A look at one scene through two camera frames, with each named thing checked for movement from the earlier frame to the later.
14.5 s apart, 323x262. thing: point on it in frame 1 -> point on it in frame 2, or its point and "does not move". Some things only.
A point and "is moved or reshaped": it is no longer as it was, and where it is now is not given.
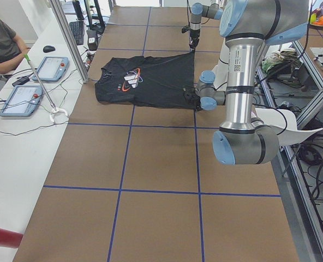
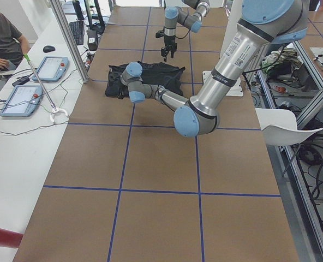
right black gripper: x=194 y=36 -> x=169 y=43
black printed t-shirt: x=163 y=81 is moved or reshaped
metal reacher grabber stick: x=53 y=106 does not move
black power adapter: x=21 y=81 does not move
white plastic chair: x=283 y=122 does not move
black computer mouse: x=48 y=48 does not move
